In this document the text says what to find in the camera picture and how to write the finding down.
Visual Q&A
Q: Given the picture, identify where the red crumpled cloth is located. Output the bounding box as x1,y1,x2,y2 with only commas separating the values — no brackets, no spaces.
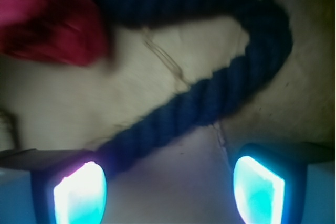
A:
1,0,110,66

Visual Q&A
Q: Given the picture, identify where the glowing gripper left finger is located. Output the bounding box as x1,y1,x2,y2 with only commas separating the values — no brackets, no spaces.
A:
1,149,107,223

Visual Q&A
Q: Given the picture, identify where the dark blue twisted rope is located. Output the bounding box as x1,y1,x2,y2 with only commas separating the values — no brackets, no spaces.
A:
89,0,293,175

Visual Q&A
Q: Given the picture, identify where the brown paper bag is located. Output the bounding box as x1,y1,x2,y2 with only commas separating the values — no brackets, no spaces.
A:
1,0,335,223

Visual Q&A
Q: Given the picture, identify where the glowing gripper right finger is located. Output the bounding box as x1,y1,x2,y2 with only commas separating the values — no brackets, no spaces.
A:
233,142,335,223

